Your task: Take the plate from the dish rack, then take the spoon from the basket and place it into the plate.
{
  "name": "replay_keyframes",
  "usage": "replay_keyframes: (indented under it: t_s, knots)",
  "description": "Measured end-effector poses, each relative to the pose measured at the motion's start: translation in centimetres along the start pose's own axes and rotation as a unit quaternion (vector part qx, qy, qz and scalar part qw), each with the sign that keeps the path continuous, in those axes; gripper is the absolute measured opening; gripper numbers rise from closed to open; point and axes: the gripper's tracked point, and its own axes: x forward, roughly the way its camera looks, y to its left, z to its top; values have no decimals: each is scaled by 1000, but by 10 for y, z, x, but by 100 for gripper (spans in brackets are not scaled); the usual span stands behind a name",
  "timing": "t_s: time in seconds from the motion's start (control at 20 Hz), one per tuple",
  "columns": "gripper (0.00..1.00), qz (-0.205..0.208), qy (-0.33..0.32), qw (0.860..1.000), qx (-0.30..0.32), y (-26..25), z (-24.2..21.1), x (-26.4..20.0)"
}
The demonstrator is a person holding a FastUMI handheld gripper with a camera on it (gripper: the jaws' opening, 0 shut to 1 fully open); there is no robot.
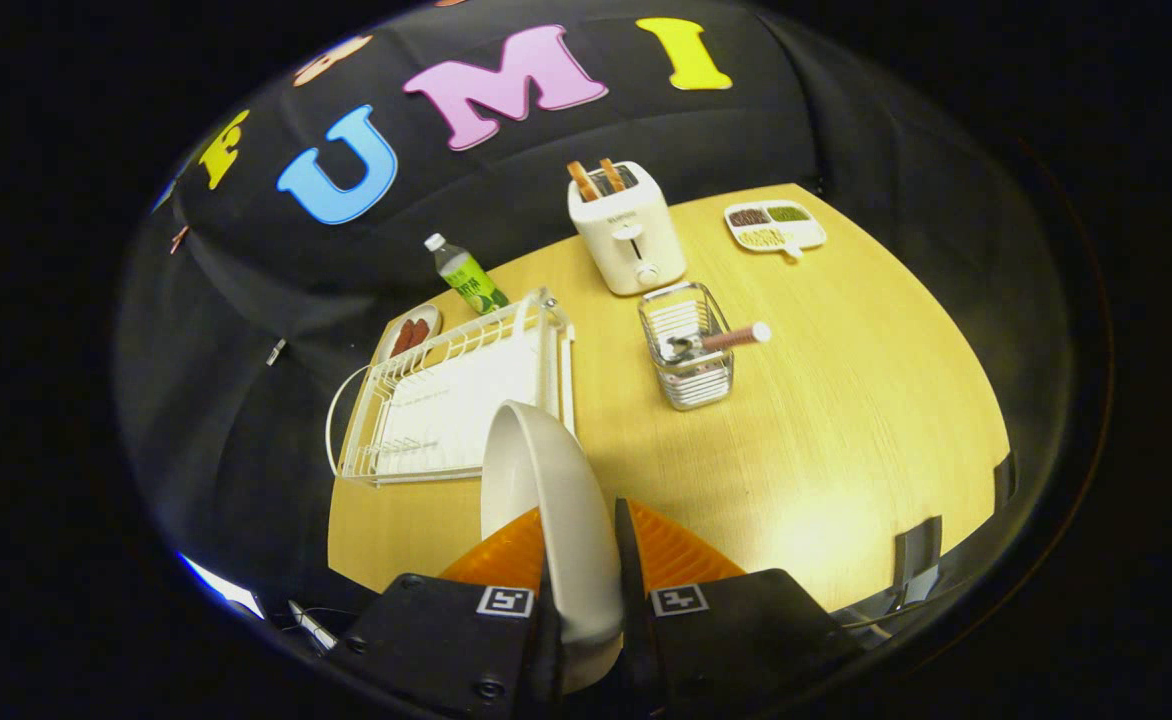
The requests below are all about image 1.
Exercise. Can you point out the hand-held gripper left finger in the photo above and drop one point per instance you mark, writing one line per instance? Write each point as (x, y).
(446, 640)

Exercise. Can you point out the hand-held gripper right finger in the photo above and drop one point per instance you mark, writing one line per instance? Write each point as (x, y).
(631, 600)

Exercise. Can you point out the white round plate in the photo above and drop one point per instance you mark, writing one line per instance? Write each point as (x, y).
(556, 500)

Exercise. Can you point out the small plate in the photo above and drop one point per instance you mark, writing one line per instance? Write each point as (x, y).
(431, 312)

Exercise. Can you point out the white divided dish of beans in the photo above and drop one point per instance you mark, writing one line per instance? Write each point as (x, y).
(774, 228)

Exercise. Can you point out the black tape strip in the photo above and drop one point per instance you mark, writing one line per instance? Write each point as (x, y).
(916, 550)
(1004, 478)

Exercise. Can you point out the dark red sausage piece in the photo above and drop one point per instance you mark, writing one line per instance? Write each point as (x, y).
(403, 340)
(420, 332)

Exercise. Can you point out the white clip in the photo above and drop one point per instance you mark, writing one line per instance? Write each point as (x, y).
(275, 351)

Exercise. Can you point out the green label drink bottle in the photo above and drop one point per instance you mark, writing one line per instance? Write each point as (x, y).
(468, 280)

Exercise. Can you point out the white toaster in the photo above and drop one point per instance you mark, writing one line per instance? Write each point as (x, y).
(626, 240)

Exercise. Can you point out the brown toast slice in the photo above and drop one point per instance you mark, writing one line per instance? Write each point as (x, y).
(612, 174)
(583, 182)

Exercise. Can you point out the pink clip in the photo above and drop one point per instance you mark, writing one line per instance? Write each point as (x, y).
(178, 238)

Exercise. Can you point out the black backdrop cloth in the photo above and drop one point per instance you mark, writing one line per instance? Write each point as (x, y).
(746, 130)

